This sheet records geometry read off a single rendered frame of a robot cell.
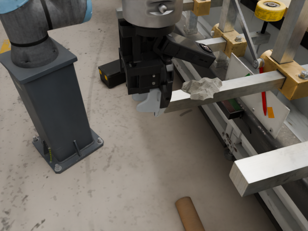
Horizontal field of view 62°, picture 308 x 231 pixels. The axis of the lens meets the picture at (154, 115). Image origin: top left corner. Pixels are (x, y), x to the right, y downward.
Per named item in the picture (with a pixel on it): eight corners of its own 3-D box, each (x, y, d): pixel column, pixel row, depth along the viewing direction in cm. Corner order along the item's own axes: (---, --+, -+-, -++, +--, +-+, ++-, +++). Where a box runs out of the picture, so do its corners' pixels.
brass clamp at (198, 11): (195, 16, 92) (196, 2, 88) (181, 2, 101) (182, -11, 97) (210, 14, 93) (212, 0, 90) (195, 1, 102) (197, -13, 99)
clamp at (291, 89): (289, 101, 57) (298, 83, 53) (255, 68, 66) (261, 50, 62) (310, 96, 58) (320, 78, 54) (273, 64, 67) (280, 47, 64)
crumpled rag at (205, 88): (190, 104, 50) (191, 95, 48) (177, 83, 55) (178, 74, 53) (230, 95, 52) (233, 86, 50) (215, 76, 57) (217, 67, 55)
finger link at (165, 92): (153, 98, 51) (155, 60, 45) (162, 96, 51) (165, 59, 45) (161, 113, 48) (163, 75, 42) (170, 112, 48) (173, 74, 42)
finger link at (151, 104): (134, 119, 53) (133, 84, 47) (161, 114, 55) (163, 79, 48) (138, 130, 51) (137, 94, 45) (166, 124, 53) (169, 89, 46)
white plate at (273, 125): (273, 139, 64) (288, 110, 57) (223, 79, 82) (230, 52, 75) (275, 138, 65) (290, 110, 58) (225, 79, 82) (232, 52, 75)
